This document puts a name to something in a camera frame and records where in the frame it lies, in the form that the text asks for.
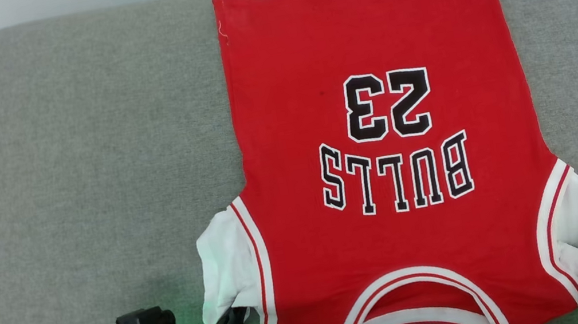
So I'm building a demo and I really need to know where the red white basketball jersey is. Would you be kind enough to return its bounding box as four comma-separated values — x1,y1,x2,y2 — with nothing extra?
153,0,578,324

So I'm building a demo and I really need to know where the grey fabric sofa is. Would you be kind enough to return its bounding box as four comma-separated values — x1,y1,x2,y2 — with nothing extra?
0,0,578,324

